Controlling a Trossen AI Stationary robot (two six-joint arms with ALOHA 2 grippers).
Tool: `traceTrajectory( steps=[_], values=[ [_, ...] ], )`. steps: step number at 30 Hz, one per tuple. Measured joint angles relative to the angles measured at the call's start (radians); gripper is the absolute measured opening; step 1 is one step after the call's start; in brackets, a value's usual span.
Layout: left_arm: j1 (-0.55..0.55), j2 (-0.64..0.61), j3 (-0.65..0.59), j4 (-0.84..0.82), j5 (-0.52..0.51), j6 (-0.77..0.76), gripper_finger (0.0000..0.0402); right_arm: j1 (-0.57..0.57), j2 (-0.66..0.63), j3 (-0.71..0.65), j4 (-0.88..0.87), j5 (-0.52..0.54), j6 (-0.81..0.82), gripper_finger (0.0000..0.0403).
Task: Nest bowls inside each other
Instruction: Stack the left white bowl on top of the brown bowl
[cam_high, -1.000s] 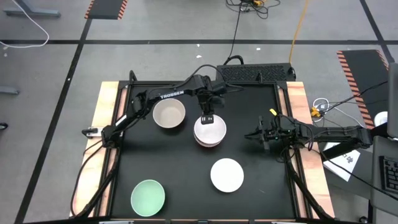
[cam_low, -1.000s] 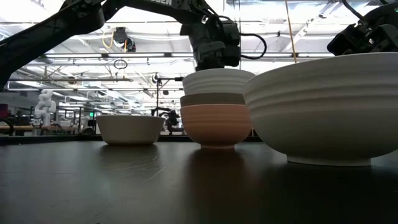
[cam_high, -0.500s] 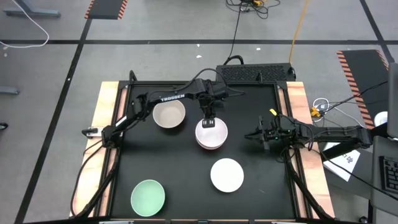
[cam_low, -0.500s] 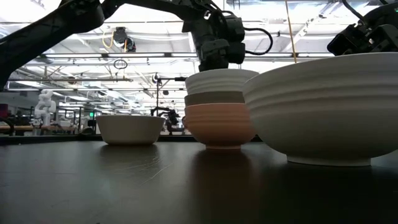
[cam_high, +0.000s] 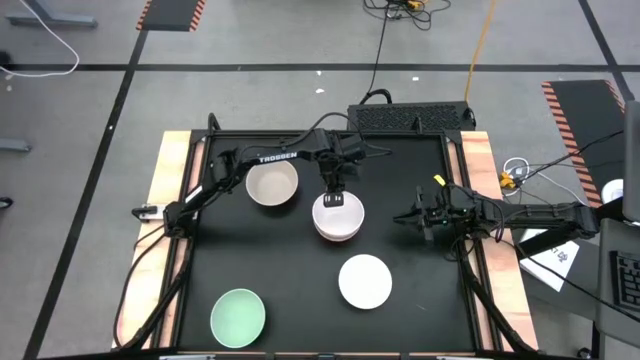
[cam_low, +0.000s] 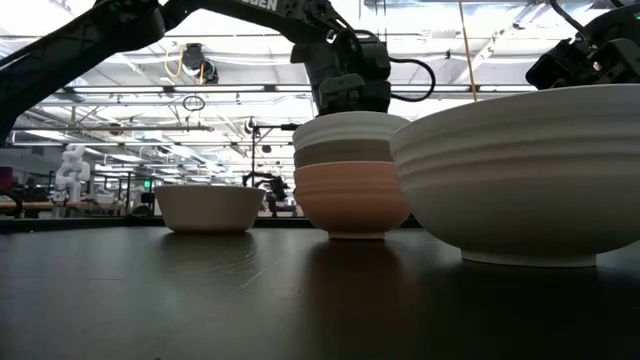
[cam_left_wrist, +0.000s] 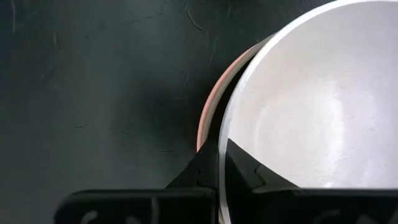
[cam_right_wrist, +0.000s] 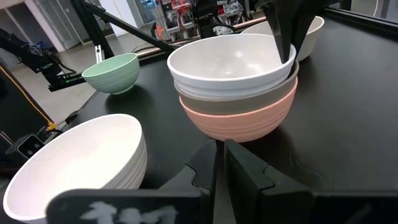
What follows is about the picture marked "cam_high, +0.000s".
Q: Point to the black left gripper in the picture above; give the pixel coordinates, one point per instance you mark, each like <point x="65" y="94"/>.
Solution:
<point x="336" y="172"/>

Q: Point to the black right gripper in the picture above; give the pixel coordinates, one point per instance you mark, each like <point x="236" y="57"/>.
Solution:
<point x="437" y="215"/>

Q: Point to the white bowl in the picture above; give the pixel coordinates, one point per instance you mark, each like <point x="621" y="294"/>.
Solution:
<point x="365" y="281"/>
<point x="338" y="222"/>

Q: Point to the wide beige bowl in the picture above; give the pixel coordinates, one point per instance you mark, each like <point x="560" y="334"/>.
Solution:
<point x="271" y="182"/>

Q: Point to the mint green bowl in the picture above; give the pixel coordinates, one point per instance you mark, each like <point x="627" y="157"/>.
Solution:
<point x="237" y="318"/>

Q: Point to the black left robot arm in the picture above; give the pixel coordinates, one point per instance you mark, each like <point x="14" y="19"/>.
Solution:
<point x="277" y="157"/>

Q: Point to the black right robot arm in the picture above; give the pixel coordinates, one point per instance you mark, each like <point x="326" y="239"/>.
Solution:
<point x="540" y="220"/>

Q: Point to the yellow tape tag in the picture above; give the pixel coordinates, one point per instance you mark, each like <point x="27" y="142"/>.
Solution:
<point x="439" y="180"/>

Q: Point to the wooden table side board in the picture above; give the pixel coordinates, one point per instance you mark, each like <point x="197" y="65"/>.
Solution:
<point x="140" y="280"/>
<point x="480" y="155"/>

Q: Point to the black perforated computer case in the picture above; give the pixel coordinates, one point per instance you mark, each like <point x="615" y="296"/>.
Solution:
<point x="410" y="117"/>

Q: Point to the yellow power plug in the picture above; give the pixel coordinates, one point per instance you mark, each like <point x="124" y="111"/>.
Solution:
<point x="507" y="181"/>

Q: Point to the white paper sheet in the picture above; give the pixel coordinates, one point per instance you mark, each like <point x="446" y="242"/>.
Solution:
<point x="550" y="262"/>

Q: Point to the black hazard-striped floor mat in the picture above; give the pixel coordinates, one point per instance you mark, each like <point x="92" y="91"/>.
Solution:
<point x="170" y="14"/>
<point x="582" y="130"/>

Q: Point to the white cup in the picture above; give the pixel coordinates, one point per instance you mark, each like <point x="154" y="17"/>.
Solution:
<point x="613" y="191"/>

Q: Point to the grey desk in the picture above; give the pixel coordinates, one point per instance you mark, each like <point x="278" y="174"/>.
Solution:
<point x="615" y="235"/>

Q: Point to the black keyboard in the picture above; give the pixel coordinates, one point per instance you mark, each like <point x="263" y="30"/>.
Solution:
<point x="627" y="282"/>

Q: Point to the grey monitor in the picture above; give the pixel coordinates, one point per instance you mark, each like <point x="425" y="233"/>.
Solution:
<point x="632" y="160"/>

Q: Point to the grey metal table foot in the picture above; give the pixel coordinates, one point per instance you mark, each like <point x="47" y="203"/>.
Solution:
<point x="50" y="20"/>
<point x="15" y="145"/>

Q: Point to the black floor object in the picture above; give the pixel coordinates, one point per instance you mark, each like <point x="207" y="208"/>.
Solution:
<point x="5" y="202"/>

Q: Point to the black aluminium table frame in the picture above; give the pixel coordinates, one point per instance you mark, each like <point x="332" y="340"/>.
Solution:
<point x="280" y="133"/>

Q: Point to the black table-level camera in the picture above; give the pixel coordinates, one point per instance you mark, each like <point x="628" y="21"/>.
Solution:
<point x="325" y="357"/>

